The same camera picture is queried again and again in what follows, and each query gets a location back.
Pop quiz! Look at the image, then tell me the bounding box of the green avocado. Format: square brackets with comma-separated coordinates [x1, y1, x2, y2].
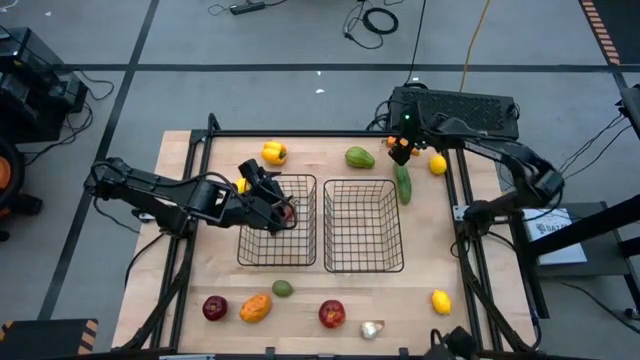
[271, 279, 295, 299]

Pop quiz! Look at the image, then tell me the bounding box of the black metal stand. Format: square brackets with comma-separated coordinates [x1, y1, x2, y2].
[509, 192, 640, 321]

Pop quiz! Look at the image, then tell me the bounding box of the dark red apple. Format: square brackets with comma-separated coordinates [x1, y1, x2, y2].
[202, 295, 229, 322]

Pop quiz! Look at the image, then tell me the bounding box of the bright red apple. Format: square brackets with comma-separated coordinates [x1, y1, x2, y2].
[318, 299, 347, 330]

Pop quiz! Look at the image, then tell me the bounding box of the orange carrot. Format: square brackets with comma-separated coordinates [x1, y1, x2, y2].
[385, 135, 421, 157]

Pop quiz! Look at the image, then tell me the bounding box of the black power strip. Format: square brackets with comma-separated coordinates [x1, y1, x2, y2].
[228, 0, 267, 16]

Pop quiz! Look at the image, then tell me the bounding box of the green bell pepper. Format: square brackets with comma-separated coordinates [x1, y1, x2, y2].
[344, 145, 376, 171]

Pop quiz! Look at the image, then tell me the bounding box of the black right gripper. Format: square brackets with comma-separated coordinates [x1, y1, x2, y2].
[389, 127, 436, 167]

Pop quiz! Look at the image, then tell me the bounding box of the green cucumber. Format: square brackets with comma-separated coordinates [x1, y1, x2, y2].
[393, 163, 413, 206]

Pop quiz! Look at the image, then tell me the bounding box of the coiled black cable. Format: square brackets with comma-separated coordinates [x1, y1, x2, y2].
[342, 0, 400, 51]

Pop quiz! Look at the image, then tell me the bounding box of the black computer case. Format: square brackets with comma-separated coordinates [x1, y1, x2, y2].
[388, 85, 520, 161]

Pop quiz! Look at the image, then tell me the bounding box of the black equipment cart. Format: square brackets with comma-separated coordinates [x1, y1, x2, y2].
[0, 25, 91, 144]

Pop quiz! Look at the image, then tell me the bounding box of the black mat with hazard edge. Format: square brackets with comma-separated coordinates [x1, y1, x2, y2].
[579, 0, 640, 66]

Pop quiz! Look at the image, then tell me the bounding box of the yellow bell pepper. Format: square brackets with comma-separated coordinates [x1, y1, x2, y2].
[260, 140, 289, 167]

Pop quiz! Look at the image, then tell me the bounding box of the black box with hazard stripes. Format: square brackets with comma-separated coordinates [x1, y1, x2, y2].
[0, 318, 100, 360]

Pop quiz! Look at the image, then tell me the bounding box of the long black cable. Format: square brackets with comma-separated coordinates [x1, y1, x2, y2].
[403, 0, 428, 86]

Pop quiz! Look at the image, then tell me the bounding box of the black wire basket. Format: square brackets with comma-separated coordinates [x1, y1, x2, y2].
[236, 173, 318, 267]
[322, 178, 405, 274]

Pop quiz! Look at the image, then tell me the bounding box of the yellow cable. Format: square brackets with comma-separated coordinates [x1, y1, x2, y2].
[458, 0, 494, 94]

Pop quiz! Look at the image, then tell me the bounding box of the orange and black machine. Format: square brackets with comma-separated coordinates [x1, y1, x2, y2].
[0, 139, 44, 244]

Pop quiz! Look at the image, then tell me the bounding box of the white labelled box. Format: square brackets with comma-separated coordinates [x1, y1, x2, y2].
[522, 207, 589, 266]

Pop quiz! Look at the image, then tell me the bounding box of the black screen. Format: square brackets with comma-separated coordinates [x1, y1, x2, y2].
[617, 83, 640, 141]

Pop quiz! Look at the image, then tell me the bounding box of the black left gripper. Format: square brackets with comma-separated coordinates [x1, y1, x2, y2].
[232, 158, 296, 234]

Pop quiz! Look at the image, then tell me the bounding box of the black metal table frame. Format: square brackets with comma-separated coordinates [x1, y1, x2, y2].
[119, 113, 539, 357]

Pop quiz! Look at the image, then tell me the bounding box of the white garlic bulb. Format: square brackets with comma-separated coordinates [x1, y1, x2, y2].
[359, 320, 385, 341]

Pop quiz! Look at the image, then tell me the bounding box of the orange bell pepper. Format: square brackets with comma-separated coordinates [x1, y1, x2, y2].
[239, 293, 273, 324]

